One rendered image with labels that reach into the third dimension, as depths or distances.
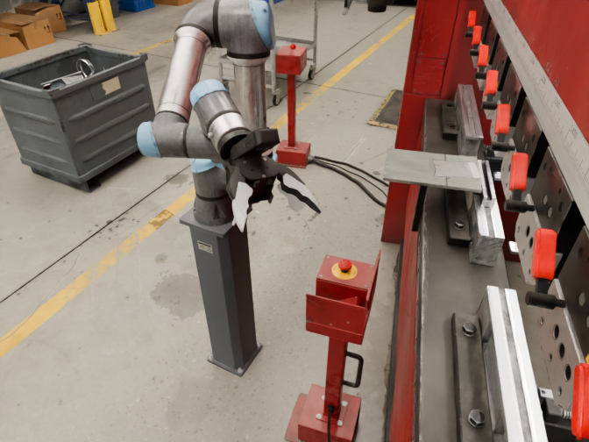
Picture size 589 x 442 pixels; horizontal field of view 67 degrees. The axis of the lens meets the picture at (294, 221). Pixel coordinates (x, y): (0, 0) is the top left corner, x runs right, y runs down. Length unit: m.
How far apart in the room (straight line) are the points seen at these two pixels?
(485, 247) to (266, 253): 1.52
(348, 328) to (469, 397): 0.40
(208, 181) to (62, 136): 1.81
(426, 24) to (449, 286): 1.24
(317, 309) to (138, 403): 1.04
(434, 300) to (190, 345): 1.29
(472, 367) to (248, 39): 0.91
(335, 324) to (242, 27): 0.80
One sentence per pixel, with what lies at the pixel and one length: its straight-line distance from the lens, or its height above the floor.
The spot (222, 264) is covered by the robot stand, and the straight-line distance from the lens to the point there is 1.53.
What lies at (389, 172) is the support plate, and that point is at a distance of 1.29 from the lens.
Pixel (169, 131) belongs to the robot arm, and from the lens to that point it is 0.98.
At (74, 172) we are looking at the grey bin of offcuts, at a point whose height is 0.17.
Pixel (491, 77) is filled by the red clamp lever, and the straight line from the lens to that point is 1.14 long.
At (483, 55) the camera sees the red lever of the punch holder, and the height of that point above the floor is 1.30.
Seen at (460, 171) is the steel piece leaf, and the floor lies 1.00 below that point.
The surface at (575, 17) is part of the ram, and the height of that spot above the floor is 1.50.
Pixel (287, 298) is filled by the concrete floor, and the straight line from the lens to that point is 2.25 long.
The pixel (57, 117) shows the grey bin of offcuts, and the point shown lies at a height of 0.56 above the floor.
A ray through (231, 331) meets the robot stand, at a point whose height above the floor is 0.27.
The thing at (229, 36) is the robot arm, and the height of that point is 1.35.
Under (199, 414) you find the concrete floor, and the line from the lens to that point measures 1.93.
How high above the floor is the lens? 1.66
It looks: 37 degrees down
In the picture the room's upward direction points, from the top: straight up
